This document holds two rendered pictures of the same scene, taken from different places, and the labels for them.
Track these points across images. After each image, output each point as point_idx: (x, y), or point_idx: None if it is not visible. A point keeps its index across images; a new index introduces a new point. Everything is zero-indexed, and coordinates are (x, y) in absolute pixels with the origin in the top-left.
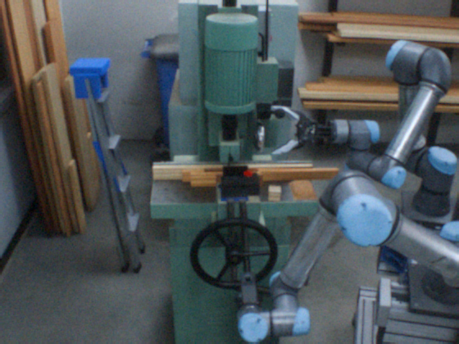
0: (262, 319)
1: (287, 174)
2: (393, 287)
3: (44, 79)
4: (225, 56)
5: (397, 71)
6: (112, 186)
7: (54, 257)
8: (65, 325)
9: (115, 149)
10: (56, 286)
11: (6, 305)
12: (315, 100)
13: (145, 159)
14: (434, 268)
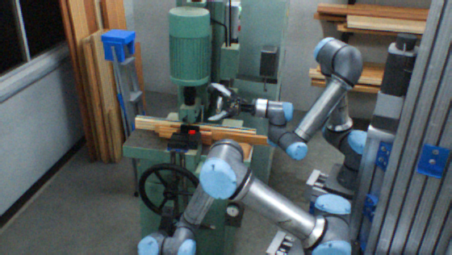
0: (155, 243)
1: (233, 136)
2: (286, 240)
3: (92, 41)
4: (179, 41)
5: (320, 64)
6: (130, 129)
7: (89, 177)
8: (77, 231)
9: (135, 102)
10: (82, 200)
11: (38, 209)
12: (322, 80)
13: None
14: (283, 227)
